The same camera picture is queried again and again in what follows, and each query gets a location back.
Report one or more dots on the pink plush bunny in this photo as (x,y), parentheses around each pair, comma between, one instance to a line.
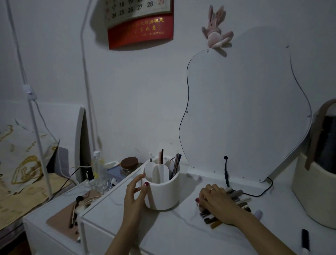
(215,31)

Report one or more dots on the black-headed makeup brush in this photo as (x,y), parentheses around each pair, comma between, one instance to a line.
(74,212)

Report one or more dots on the black marker pen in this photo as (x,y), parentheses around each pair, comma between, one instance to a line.
(305,240)

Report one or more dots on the person's right hand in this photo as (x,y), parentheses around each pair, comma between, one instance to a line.
(223,206)

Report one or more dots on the clear plastic bottle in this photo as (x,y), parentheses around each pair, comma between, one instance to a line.
(98,170)

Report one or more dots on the dark makeup pen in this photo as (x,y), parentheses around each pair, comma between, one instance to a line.
(175,165)

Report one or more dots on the red wall calendar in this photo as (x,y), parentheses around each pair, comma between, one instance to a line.
(141,31)

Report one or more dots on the small pale lilac tube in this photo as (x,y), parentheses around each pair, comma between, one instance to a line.
(258,214)

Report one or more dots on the white wavy-edged mirror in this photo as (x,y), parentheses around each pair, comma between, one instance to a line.
(244,110)

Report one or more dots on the yellow patterned cloth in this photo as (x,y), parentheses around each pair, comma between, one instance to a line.
(23,168)

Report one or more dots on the pile of makeup pencils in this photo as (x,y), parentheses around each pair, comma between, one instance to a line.
(240,197)

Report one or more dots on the brown pencil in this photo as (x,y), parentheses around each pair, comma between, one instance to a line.
(161,157)

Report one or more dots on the white curved pole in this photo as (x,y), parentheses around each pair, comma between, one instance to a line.
(88,92)

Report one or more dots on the white round brush holder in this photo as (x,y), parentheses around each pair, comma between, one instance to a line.
(162,193)

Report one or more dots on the person's right forearm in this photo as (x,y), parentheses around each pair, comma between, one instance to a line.
(262,233)

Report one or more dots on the white stand pole with clip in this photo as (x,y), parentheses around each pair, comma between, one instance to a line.
(34,126)

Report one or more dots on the person's left hand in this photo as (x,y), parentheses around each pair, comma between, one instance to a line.
(132,202)

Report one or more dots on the white-tipped makeup stick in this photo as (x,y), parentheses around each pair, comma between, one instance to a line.
(151,157)

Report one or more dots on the glass jar with brown lid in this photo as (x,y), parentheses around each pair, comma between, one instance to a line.
(129,165)

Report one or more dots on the white side cabinet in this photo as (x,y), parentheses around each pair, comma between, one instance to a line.
(42,228)

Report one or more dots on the white headboard panel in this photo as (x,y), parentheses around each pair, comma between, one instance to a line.
(70,131)

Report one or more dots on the person's left thumb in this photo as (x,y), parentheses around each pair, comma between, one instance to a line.
(143,191)

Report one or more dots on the person's left forearm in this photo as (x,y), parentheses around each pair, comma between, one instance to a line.
(123,240)

